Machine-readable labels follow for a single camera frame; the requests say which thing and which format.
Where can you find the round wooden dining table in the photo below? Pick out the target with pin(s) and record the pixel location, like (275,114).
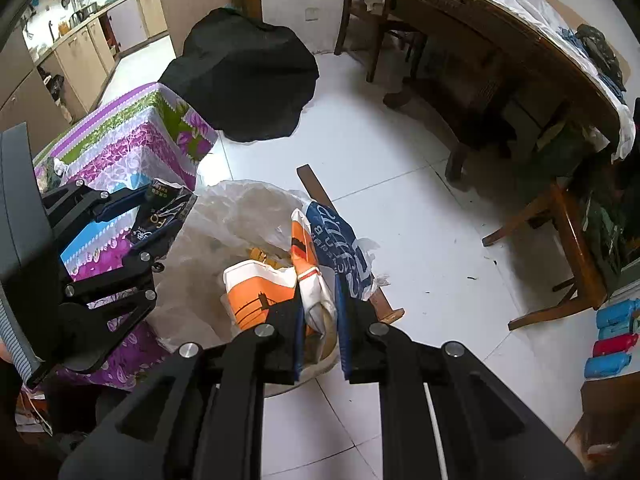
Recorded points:
(495,81)

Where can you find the orange white snack wrapper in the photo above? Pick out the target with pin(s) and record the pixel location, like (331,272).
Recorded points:
(253,287)

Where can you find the dark clothes pile on table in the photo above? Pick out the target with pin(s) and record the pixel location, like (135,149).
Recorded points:
(592,43)

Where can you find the dark wooden chair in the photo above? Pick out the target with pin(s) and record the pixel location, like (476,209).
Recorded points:
(383,24)

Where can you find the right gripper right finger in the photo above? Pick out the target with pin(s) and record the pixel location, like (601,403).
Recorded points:
(444,414)

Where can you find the trash bin with plastic liner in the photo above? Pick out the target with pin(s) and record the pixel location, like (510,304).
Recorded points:
(244,247)

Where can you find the blue bottle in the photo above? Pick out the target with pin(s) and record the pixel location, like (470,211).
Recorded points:
(618,313)
(606,366)

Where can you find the red bottle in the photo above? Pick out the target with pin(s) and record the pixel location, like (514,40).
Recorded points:
(617,344)

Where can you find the white cloth on table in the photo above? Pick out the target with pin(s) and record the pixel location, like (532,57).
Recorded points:
(542,18)

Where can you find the wooden stool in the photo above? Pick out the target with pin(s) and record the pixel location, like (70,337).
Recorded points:
(551,247)

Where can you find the kitchen cabinets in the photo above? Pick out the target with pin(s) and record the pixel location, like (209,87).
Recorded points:
(70,78)

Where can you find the purple floral tablecloth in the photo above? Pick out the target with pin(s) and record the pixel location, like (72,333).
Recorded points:
(148,135)

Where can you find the black cloth covered object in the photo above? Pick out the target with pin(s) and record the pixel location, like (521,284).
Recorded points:
(246,78)

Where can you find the wooden drawer tray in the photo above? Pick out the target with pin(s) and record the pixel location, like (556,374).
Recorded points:
(383,311)

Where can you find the blue white plastic wrapper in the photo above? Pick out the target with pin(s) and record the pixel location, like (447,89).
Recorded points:
(340,249)

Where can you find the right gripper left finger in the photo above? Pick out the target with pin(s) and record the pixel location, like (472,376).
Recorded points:
(199,414)

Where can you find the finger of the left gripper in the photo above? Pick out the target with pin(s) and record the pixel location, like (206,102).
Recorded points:
(72,207)
(100,312)

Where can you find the dark printed snack packet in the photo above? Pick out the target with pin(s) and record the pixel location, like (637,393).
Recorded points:
(165,205)

